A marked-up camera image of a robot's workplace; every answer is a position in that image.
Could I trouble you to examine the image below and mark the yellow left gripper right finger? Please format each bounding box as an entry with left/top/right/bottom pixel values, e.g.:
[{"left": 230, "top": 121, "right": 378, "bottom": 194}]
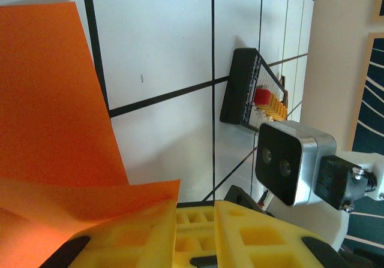
[{"left": 214, "top": 200, "right": 346, "bottom": 268}]

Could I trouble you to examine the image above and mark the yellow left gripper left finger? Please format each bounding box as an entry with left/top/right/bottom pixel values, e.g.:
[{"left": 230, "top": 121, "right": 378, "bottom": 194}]
[{"left": 38, "top": 200, "right": 178, "bottom": 268}]

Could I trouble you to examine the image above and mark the orange paper sheet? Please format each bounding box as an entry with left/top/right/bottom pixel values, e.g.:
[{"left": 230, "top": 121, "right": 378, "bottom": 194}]
[{"left": 0, "top": 1, "right": 181, "bottom": 268}]

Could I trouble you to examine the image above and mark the black tray with blocks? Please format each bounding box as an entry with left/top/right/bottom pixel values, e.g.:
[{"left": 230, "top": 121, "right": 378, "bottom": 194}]
[{"left": 220, "top": 48, "right": 289, "bottom": 133}]

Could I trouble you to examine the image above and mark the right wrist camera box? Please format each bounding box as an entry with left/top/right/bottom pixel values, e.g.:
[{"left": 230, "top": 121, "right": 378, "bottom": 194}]
[{"left": 254, "top": 120, "right": 338, "bottom": 207}]

